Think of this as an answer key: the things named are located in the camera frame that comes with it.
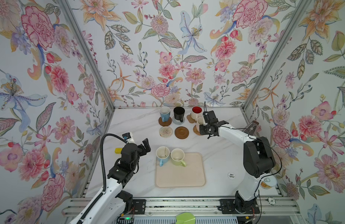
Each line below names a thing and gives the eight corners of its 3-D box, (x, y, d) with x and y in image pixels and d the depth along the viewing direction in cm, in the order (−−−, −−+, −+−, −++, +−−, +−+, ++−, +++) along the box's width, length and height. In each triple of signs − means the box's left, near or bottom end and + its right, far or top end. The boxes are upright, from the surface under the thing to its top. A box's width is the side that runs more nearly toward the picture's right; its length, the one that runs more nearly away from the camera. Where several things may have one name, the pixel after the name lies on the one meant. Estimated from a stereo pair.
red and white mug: (191, 122, 113) (192, 115, 106) (190, 113, 119) (191, 106, 112) (201, 122, 113) (203, 115, 106) (199, 113, 119) (201, 106, 112)
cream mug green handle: (170, 169, 88) (170, 163, 81) (170, 155, 94) (170, 148, 87) (184, 169, 88) (186, 163, 81) (184, 155, 94) (185, 148, 87)
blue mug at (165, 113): (162, 126, 111) (161, 117, 102) (160, 116, 118) (159, 106, 109) (172, 125, 112) (172, 115, 103) (169, 115, 119) (169, 105, 110)
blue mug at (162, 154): (161, 169, 88) (160, 163, 81) (155, 155, 94) (154, 148, 87) (173, 164, 90) (173, 158, 83) (167, 151, 96) (166, 144, 89)
